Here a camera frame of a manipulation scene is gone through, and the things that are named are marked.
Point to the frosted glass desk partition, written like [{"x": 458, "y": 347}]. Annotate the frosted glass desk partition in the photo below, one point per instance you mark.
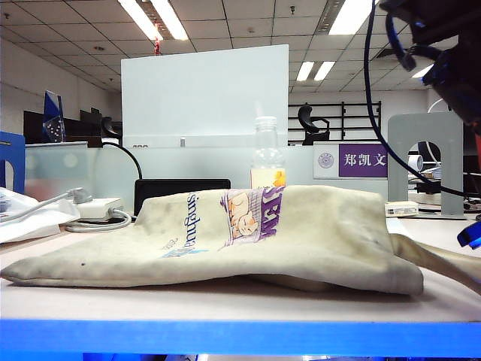
[{"x": 188, "y": 161}]

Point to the red hanging ornament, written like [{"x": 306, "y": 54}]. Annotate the red hanging ornament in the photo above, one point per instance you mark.
[{"x": 158, "y": 47}]

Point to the small cream cardboard box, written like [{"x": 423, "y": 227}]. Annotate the small cream cardboard box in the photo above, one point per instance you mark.
[{"x": 402, "y": 208}]

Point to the white plastic bag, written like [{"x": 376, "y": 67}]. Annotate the white plastic bag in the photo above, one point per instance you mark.
[{"x": 22, "y": 229}]

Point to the beige printed canvas tote bag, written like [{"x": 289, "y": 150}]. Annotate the beige printed canvas tote bag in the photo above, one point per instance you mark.
[{"x": 300, "y": 233}]

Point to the grey metal bookend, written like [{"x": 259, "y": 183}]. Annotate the grey metal bookend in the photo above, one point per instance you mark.
[{"x": 398, "y": 150}]

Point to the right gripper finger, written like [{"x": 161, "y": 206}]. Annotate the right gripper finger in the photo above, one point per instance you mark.
[{"x": 470, "y": 235}]

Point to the white board panel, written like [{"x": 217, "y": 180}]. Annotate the white board panel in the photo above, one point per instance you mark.
[{"x": 204, "y": 97}]

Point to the ceiling fluorescent light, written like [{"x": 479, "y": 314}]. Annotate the ceiling fluorescent light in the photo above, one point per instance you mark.
[
  {"x": 422, "y": 71},
  {"x": 305, "y": 70},
  {"x": 167, "y": 19},
  {"x": 351, "y": 17}
]

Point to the blue crystal trophy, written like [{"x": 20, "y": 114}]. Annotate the blue crystal trophy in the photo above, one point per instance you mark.
[{"x": 53, "y": 120}]

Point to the black metal shelf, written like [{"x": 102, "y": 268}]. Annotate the black metal shelf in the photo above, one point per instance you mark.
[{"x": 343, "y": 113}]

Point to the blue front rail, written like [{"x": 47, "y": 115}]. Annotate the blue front rail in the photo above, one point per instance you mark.
[{"x": 240, "y": 338}]

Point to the blue metal bookend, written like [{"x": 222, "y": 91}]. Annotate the blue metal bookend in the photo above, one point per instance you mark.
[{"x": 17, "y": 150}]

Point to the red chair back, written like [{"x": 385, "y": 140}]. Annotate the red chair back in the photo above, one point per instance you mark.
[{"x": 476, "y": 144}]

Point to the purple white name sign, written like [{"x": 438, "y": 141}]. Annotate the purple white name sign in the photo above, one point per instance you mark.
[{"x": 360, "y": 161}]

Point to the small white fan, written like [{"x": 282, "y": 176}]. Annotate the small white fan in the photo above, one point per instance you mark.
[{"x": 416, "y": 162}]

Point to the white power strip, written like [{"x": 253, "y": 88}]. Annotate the white power strip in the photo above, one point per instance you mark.
[{"x": 98, "y": 207}]

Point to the clear plastic drink bottle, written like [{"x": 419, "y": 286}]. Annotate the clear plastic drink bottle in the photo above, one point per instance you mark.
[{"x": 267, "y": 150}]

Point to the black office chair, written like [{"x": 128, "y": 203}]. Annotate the black office chair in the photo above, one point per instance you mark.
[{"x": 309, "y": 124}]

